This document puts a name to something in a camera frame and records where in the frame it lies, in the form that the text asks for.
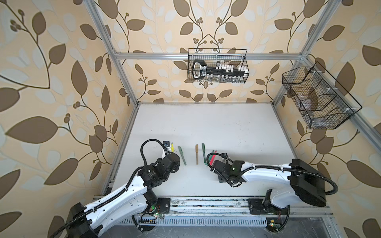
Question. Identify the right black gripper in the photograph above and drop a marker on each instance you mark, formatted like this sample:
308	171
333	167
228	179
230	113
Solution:
221	180

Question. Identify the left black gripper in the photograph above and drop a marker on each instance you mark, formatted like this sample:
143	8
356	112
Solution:
176	167

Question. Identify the dark green pen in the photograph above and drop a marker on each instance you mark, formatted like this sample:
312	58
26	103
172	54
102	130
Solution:
204	154

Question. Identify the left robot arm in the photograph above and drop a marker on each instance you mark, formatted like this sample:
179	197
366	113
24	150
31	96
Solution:
133	198

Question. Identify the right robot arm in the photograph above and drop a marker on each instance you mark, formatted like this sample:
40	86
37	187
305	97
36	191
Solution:
297	181

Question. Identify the pink highlighter marker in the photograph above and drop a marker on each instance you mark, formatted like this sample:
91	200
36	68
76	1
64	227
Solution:
213	157

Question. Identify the green highlighter marker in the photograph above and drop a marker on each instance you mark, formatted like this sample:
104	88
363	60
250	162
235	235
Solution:
210	158

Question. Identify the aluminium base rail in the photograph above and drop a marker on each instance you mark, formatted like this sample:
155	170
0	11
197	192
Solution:
225	212

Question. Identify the black socket rail tool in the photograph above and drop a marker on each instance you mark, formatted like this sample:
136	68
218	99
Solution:
200	69

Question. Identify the rear black wire basket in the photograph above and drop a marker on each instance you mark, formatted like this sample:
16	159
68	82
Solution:
214	55

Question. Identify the black wire basket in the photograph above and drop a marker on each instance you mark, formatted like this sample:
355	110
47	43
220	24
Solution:
322	100
214	55

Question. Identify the right black wire basket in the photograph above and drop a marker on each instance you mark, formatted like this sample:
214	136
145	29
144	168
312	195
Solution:
322	100

